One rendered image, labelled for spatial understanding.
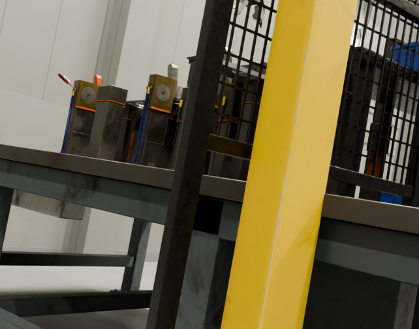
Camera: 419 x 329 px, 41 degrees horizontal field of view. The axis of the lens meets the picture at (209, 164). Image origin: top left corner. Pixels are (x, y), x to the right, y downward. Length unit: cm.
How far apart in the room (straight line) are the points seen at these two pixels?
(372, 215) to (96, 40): 360
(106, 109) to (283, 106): 145
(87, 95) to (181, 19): 257
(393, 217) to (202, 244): 41
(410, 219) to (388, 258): 9
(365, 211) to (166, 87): 120
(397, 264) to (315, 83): 32
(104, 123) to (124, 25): 208
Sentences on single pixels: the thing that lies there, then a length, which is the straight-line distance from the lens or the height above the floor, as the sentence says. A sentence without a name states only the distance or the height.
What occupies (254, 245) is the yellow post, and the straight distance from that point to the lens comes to 93.
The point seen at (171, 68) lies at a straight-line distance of 203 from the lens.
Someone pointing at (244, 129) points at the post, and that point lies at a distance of 150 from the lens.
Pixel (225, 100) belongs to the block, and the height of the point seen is 93.
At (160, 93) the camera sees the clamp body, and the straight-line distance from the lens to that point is 198.
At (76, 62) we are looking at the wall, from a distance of 421.
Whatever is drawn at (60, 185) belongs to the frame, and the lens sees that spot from 150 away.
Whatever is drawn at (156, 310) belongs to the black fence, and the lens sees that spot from 93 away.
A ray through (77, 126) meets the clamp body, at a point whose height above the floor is 85.
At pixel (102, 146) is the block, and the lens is 230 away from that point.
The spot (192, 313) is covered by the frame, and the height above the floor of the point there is 42.
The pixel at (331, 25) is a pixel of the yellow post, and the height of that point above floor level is 97.
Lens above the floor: 66
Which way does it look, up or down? 3 degrees up
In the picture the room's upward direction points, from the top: 10 degrees clockwise
